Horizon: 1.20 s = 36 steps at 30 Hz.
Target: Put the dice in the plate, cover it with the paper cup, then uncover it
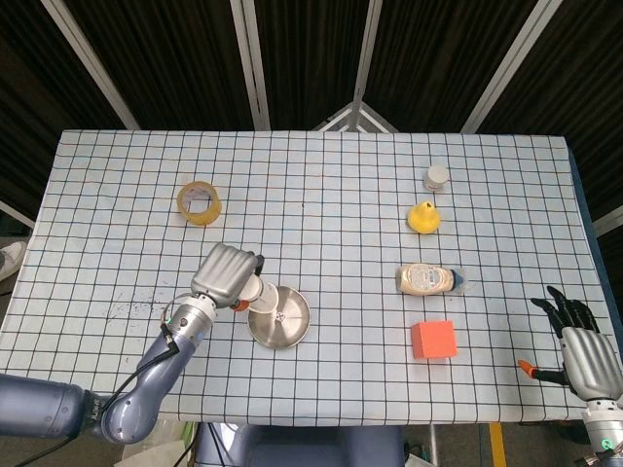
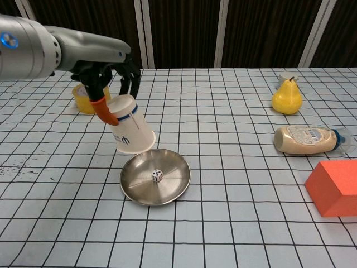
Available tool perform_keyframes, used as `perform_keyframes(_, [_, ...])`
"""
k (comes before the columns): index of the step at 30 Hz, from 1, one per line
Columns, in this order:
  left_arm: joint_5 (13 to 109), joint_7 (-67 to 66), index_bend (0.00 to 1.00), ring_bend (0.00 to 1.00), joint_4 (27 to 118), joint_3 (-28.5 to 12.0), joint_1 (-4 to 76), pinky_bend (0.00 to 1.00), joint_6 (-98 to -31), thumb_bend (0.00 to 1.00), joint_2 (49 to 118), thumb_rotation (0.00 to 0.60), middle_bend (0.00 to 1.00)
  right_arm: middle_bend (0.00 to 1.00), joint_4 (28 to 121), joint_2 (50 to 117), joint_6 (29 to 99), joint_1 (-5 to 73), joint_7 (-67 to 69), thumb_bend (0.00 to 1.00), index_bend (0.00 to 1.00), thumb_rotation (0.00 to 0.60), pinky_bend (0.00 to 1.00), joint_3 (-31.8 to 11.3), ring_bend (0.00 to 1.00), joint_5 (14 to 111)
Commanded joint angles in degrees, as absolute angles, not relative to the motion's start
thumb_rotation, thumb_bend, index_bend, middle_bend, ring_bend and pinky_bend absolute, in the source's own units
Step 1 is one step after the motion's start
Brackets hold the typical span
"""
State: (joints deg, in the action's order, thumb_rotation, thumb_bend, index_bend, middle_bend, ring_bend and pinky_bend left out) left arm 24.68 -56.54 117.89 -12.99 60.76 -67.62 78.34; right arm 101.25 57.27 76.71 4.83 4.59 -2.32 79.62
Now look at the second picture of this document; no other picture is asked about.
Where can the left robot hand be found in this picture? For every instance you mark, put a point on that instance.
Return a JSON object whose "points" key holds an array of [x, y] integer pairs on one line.
{"points": [[89, 47]]}

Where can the white paper cup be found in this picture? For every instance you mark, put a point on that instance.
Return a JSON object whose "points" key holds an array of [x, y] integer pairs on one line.
{"points": [[134, 131]]}

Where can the white die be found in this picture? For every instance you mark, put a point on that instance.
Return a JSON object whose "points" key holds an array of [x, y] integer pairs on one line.
{"points": [[156, 176]]}

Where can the silver metal plate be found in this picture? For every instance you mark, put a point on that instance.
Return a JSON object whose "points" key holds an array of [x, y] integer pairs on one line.
{"points": [[167, 192]]}

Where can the small grey cup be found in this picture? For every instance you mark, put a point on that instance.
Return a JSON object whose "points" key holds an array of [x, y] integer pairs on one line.
{"points": [[283, 78]]}

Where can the yellow tape roll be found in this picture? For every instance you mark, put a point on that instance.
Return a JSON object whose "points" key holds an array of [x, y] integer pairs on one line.
{"points": [[82, 104]]}

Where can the white grid tablecloth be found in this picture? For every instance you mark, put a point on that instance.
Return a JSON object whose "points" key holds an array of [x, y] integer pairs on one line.
{"points": [[223, 139]]}

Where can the yellow pear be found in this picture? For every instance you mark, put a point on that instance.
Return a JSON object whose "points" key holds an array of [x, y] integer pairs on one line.
{"points": [[287, 97]]}

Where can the mayonnaise squeeze bottle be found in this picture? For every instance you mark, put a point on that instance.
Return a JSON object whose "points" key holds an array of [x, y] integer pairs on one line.
{"points": [[301, 139]]}

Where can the orange foam block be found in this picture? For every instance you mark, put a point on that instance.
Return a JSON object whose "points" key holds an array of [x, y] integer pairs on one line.
{"points": [[334, 190]]}

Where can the white screen frame post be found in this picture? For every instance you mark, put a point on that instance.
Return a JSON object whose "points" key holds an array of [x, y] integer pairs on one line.
{"points": [[316, 33], [222, 33], [148, 42], [28, 11]]}

